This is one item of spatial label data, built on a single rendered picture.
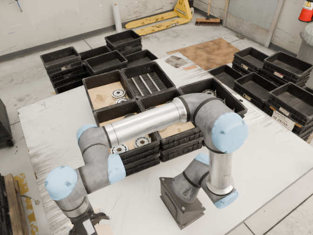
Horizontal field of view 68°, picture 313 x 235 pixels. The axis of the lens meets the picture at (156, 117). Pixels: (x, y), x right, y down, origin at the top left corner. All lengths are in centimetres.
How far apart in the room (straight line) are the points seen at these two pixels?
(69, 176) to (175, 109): 38
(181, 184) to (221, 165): 34
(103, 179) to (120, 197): 77
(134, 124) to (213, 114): 24
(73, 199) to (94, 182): 6
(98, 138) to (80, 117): 117
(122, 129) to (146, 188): 73
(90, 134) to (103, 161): 12
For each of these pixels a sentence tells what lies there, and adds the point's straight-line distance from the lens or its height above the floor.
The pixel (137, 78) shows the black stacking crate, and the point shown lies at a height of 83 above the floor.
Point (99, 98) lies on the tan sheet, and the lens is 178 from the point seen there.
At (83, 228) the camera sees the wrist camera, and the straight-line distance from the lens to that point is 77.
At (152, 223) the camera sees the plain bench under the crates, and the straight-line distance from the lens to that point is 132.
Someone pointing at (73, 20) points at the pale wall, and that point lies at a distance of 456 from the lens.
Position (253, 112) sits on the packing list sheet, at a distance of 191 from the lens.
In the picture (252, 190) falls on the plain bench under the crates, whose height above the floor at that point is 70.
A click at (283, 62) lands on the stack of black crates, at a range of 301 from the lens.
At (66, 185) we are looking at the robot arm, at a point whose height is 144.
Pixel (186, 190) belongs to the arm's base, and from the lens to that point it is 116.
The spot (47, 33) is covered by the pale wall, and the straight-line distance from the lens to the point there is 453.
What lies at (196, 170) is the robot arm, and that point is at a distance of 113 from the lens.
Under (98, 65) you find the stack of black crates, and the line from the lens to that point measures 283.
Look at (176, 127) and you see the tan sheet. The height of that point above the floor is 83.
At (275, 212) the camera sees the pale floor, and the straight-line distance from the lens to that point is 229.
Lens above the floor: 193
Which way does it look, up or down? 45 degrees down
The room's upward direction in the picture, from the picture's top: 3 degrees counter-clockwise
